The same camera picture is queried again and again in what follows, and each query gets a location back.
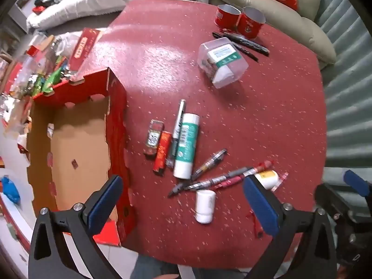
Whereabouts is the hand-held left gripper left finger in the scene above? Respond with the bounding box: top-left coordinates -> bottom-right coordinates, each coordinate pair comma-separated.
28,175 -> 124,279

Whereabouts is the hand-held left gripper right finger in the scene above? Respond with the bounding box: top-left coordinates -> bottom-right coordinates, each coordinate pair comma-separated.
242,175 -> 338,279

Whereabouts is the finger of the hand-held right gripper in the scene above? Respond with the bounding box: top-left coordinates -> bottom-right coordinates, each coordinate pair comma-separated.
344,169 -> 372,199
315,183 -> 348,218

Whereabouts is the white bottle yellow label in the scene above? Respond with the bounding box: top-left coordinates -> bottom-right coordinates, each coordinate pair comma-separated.
254,170 -> 279,191

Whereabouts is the red pen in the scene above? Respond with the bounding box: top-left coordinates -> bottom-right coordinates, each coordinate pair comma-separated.
216,159 -> 275,189

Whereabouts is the grey grip clear pen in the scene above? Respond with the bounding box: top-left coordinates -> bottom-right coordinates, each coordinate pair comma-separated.
168,167 -> 254,198

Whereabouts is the red cardboard box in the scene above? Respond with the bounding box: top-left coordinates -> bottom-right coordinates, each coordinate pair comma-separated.
27,67 -> 137,247

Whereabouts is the orange red tube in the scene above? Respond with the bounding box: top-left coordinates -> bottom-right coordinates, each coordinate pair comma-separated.
153,132 -> 173,176

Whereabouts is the silver marker pen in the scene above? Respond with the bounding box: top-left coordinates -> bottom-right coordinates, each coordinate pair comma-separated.
166,99 -> 186,169

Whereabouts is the clear plastic container green label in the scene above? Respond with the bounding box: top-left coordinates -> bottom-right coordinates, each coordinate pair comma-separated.
198,37 -> 249,89

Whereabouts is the red ribbon scrap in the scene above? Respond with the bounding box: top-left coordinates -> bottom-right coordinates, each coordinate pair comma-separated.
246,211 -> 264,238

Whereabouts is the clear red plastic wrapper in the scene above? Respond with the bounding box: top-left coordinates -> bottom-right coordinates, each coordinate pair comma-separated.
270,172 -> 289,193

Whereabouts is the small white bottle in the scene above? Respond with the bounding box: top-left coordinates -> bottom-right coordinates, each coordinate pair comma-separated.
195,190 -> 217,224

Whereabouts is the clear barrel pen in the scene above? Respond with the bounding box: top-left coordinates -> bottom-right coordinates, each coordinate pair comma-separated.
190,149 -> 228,181

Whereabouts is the green white glue stick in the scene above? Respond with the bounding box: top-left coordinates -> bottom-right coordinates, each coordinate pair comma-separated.
173,113 -> 200,180

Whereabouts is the blue plastic bag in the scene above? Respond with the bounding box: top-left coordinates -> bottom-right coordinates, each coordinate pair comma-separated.
0,176 -> 21,204

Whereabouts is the pile of snack packets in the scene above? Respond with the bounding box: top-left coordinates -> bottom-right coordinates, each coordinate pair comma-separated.
0,33 -> 80,152

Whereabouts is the long red gift box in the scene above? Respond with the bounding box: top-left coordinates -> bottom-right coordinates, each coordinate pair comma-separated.
71,28 -> 102,74

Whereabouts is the black pen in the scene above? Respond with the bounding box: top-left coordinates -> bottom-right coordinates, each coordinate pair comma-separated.
219,29 -> 270,56
212,32 -> 259,62

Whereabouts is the beige sofa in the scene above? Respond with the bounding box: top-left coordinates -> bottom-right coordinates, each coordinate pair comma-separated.
209,0 -> 336,70

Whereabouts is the white bedding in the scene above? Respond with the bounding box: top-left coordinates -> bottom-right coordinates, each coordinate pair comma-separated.
26,0 -> 210,31

